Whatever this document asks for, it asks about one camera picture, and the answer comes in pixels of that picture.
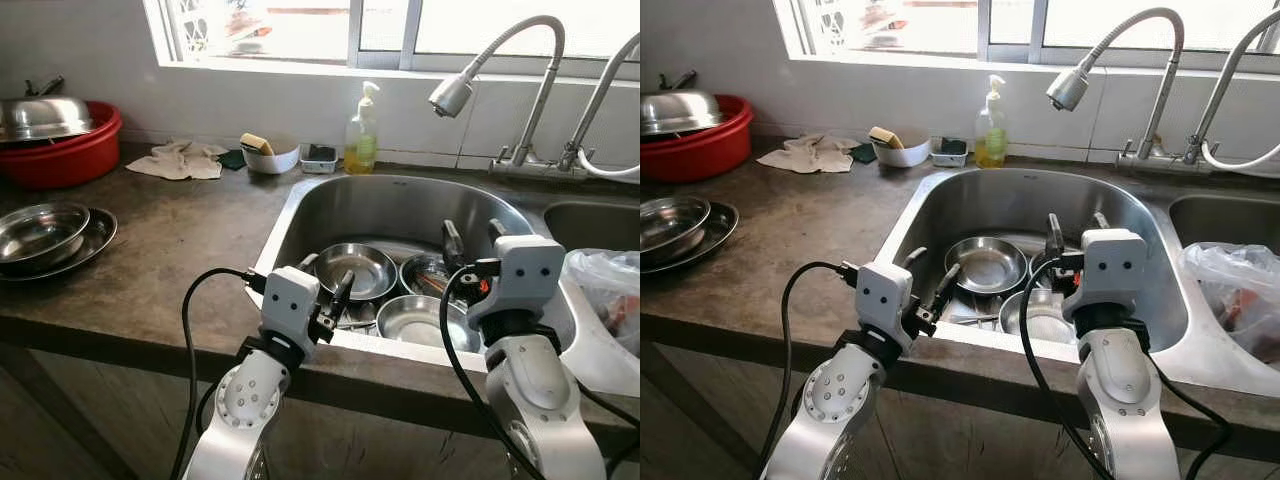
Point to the white framed window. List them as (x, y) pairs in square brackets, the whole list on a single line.
[(1035, 30), (410, 30)]

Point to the yellow sponge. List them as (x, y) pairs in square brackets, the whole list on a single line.
[(256, 144), (885, 138)]

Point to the flexible neck steel faucet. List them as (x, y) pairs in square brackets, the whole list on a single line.
[(1068, 90), (452, 95)]

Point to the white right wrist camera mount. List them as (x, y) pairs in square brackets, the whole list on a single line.
[(525, 270), (1115, 262)]

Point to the small white tray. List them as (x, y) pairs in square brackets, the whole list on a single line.
[(949, 161), (318, 167)]

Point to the flat green scouring pad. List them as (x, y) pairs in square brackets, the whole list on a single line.
[(233, 160), (863, 154)]

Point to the red plastic basin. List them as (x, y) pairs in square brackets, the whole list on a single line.
[(70, 160), (705, 155)]

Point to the clear plastic bag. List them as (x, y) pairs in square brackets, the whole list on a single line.
[(1225, 280), (600, 285)]

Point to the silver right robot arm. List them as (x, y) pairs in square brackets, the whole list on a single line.
[(535, 390), (1125, 385)]

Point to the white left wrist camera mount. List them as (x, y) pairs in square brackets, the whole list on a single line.
[(885, 300), (290, 300)]

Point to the white bowl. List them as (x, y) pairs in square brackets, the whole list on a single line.
[(272, 164), (903, 158)]

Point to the grey counter cabinet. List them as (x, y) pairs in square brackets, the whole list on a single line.
[(700, 430), (60, 430)]

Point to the dark green scrubber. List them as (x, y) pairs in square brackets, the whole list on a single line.
[(951, 146), (320, 152)]

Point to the shallow steel plate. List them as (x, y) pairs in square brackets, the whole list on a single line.
[(722, 230), (100, 235)]

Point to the beige cloth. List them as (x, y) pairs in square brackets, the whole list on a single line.
[(810, 157), (180, 162)]

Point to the curved steel faucet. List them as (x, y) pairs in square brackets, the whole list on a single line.
[(570, 157), (1192, 152)]

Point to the stainless steel sink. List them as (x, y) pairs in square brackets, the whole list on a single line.
[(1020, 195), (400, 205)]

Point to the domed steel lid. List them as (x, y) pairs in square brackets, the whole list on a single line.
[(675, 112), (40, 115)]

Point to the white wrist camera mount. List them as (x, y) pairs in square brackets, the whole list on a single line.
[(885, 300), (290, 300), (1115, 262), (525, 270)]

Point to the clear dish soap bottle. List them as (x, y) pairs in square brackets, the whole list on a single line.
[(990, 145), (361, 150)]

